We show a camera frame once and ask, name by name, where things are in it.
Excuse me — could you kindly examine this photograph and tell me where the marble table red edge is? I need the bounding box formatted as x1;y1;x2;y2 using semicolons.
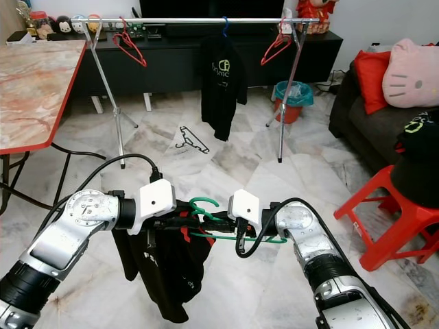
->
0;40;104;206

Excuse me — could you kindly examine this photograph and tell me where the black TV console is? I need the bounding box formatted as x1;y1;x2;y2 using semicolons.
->
10;27;344;100

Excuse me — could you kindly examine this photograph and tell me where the pink cat face cushion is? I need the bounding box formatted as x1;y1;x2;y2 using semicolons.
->
382;38;439;108

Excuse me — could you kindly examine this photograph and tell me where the red square cushion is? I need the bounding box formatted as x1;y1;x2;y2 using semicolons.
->
353;49;395;115

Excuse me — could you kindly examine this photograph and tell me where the green plastic hanger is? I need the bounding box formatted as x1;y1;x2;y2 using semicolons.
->
187;197;289;245

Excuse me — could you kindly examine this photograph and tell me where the clear jar red lid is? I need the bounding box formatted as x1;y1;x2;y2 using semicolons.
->
31;10;50;36

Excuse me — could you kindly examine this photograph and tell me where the red plastic stool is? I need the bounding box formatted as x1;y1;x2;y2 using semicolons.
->
334;164;439;273

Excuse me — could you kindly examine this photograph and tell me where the blue gold trophy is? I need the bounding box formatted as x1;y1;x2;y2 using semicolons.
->
19;0;34;34

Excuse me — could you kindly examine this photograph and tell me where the black T-shirt green logo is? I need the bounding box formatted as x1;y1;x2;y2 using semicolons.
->
390;110;439;210
200;34;249;142

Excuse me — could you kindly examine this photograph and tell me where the red figurine doll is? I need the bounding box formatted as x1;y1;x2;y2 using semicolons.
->
296;0;335;34

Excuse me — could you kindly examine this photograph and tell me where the silver metal clothes rack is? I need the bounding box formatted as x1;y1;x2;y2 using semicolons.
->
86;17;322;169

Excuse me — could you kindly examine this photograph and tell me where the white pink plastic packet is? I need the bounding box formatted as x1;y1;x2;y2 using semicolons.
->
279;10;296;34

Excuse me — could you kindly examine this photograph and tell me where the white blue round plush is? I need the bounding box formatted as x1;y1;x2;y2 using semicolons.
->
72;15;88;34

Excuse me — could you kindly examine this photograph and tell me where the black soundbar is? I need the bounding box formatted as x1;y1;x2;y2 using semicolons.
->
165;25;265;37

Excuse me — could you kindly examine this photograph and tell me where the dark grey fabric sofa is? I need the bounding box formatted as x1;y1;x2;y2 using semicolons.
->
328;48;439;186

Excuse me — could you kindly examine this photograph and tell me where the red plastic hanger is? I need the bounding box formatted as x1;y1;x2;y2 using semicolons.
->
112;19;149;68
261;21;294;66

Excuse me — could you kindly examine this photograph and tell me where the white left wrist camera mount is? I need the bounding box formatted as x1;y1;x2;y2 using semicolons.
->
134;178;177;236

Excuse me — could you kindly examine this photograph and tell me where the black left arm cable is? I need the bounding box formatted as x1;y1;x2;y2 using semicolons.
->
51;153;164;227

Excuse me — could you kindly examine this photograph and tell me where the orange bin teal bag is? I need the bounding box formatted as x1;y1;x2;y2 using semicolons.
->
272;80;314;125

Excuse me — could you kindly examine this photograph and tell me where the black shirt red trim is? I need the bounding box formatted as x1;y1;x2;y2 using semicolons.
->
110;223;213;324

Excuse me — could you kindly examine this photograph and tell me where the black flat television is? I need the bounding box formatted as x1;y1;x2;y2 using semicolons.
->
139;0;285;19

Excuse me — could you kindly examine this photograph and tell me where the black plastic hanger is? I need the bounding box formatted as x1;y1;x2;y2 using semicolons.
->
175;126;211;154

